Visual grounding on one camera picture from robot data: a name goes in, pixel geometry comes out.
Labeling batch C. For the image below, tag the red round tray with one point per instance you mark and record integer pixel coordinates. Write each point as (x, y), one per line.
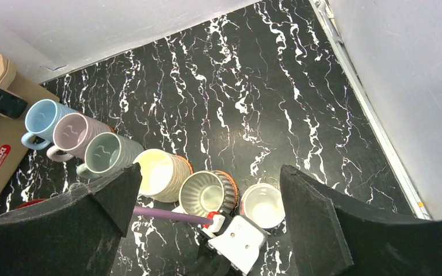
(29, 203)

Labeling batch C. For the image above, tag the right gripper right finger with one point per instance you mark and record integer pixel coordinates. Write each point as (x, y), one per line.
(335, 234)

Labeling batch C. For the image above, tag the small white grey mug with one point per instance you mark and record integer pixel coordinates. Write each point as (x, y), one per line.
(262, 204)

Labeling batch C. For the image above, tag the dark grey mug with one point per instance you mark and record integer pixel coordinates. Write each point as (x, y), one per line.
(107, 153)

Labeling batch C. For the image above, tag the ribbed beige mug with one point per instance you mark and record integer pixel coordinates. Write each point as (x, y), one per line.
(204, 192)

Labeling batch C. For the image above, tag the woven rattan coaster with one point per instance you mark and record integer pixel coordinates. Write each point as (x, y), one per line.
(186, 161)
(234, 185)

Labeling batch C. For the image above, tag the lilac mug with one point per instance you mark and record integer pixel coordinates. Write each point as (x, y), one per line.
(72, 135)

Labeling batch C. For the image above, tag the light blue mug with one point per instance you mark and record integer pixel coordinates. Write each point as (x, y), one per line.
(40, 122)

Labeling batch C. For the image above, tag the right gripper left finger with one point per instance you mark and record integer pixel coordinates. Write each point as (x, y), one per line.
(74, 233)

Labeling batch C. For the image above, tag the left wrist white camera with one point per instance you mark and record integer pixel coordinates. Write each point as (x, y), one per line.
(236, 238)

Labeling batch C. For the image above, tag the cream yellow mug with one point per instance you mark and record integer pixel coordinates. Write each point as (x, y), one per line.
(162, 175)

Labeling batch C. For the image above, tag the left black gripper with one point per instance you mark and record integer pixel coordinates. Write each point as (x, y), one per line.
(210, 263)

